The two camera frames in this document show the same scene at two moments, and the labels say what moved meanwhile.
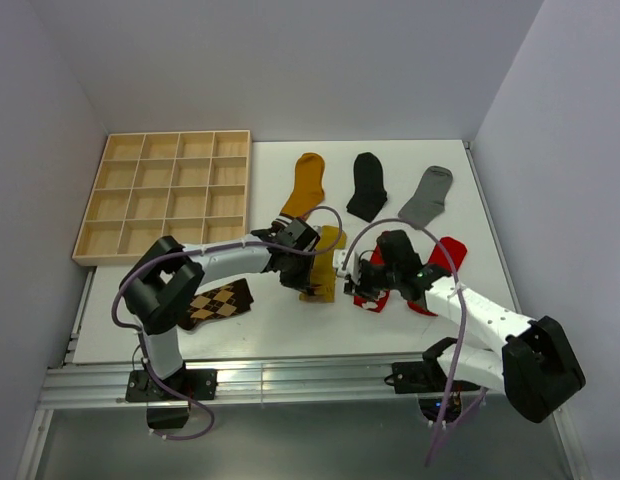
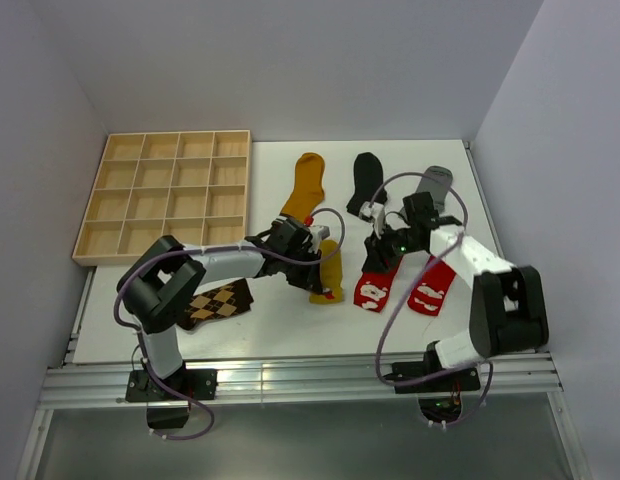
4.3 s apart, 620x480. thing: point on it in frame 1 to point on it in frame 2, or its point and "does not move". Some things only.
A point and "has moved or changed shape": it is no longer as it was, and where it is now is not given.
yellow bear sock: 324,280 has moved or changed shape
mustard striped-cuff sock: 308,188 does not move
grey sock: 428,201 does not move
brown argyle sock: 229,299 does not move
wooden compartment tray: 191,186 does not move
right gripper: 357,285 to 377,251
